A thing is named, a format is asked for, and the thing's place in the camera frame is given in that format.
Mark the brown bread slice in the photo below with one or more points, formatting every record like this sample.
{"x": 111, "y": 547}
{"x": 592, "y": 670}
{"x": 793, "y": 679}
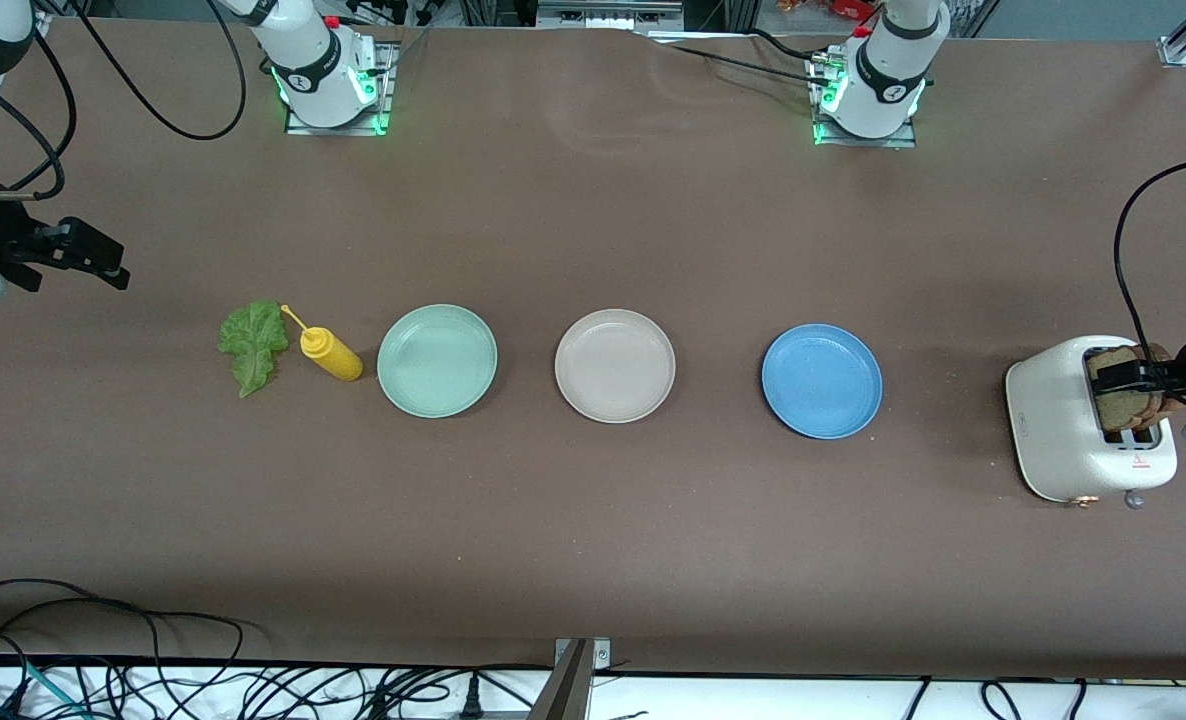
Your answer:
{"x": 1161, "y": 355}
{"x": 1118, "y": 412}

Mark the green lettuce leaf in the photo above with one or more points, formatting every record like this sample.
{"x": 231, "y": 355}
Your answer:
{"x": 253, "y": 345}

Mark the blue plate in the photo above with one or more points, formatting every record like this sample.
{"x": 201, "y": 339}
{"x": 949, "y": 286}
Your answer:
{"x": 821, "y": 380}

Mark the mint green plate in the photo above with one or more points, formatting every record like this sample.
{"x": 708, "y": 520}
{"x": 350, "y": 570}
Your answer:
{"x": 437, "y": 360}

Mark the beige plate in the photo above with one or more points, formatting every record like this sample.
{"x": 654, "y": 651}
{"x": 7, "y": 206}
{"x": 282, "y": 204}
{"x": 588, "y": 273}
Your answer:
{"x": 615, "y": 365}

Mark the white toaster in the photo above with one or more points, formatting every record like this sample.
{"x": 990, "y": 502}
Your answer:
{"x": 1053, "y": 420}

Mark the yellow squeeze bottle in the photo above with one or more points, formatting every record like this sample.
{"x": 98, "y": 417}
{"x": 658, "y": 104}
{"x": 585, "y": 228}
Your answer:
{"x": 333, "y": 355}

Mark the red snack packet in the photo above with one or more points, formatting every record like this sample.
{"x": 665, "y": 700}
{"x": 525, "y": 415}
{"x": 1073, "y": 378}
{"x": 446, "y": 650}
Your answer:
{"x": 833, "y": 8}

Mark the black power plug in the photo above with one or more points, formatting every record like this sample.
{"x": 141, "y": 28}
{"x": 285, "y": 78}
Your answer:
{"x": 471, "y": 698}

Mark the grey metal equipment box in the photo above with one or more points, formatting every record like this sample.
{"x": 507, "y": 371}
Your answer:
{"x": 608, "y": 14}

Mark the grey metal bracket post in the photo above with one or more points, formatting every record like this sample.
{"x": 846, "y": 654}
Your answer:
{"x": 565, "y": 690}

